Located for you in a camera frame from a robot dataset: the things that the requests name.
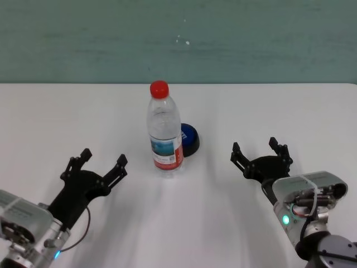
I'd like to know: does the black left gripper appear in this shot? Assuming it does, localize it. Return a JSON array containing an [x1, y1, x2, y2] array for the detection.
[[47, 148, 129, 231]]

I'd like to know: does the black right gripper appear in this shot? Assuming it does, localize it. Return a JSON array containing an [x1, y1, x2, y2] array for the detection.
[[230, 136, 295, 203]]

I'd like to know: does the blue push button black base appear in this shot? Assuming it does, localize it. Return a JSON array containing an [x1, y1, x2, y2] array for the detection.
[[180, 122, 201, 157]]

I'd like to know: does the clear water bottle red cap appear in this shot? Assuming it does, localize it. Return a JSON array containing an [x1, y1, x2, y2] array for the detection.
[[146, 80, 185, 179]]

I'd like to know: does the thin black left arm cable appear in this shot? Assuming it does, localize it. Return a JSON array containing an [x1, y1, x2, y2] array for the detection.
[[59, 205, 91, 252]]

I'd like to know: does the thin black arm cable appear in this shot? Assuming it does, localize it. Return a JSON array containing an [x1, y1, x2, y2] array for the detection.
[[298, 215, 315, 250], [59, 205, 91, 252]]

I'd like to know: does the white right camera zip tie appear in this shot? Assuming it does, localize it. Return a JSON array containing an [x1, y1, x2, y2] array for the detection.
[[301, 174, 320, 221]]

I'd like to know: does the white camera zip tie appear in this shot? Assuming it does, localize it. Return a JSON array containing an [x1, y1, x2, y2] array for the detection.
[[0, 197, 23, 216], [301, 174, 320, 221]]

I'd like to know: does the teal right wrist cable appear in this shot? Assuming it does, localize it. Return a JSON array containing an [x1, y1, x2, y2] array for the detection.
[[288, 204, 301, 221]]

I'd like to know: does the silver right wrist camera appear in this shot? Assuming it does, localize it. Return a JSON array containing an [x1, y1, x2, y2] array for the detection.
[[272, 170, 349, 218]]

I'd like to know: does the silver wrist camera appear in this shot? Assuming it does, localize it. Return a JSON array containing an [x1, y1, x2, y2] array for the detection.
[[272, 170, 349, 218], [0, 189, 54, 252]]

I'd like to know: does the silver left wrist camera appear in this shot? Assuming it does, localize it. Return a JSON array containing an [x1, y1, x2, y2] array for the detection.
[[0, 189, 54, 252]]

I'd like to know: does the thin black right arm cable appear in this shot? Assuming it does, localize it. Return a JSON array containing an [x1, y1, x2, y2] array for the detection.
[[298, 215, 315, 250]]

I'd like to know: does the white left camera zip tie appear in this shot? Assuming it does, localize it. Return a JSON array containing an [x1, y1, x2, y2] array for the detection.
[[0, 197, 23, 216]]

